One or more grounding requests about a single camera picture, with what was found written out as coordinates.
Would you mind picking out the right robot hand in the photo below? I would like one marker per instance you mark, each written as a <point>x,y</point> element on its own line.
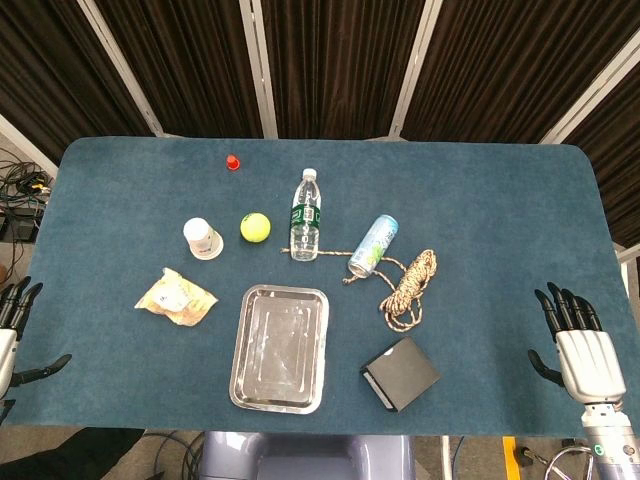
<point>585,350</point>

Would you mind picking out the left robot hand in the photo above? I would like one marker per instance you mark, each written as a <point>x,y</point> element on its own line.
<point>7,345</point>

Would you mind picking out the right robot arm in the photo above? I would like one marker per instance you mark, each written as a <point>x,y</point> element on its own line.
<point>610,440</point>

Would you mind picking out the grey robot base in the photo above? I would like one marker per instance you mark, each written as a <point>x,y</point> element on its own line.
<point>305,457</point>

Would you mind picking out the yellow plastic snack packet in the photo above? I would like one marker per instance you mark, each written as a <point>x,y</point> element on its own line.
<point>175,300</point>

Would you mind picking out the metal tray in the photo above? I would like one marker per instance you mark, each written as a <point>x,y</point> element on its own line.
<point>280,350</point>

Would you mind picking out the chrome chair base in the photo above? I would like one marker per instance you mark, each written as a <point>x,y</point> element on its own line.
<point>570,465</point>

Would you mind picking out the black box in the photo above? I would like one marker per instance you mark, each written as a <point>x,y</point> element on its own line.
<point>400,372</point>

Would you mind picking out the blue table cloth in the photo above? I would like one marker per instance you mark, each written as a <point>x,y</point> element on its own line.
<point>450,200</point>

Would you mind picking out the white paper cup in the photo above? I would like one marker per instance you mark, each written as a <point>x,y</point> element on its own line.
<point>202,241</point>

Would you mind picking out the light blue drink can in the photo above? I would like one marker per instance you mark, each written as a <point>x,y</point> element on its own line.
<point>374,247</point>

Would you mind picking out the yellow-green tennis ball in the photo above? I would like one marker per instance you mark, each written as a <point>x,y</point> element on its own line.
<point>255,227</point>

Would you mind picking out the small red cap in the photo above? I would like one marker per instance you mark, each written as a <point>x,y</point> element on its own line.
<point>232,162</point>

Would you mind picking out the clear plastic water bottle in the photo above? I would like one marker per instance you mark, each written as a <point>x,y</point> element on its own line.
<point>305,220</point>

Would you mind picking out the black pleated curtain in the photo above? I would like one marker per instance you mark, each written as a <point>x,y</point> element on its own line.
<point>330,60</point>

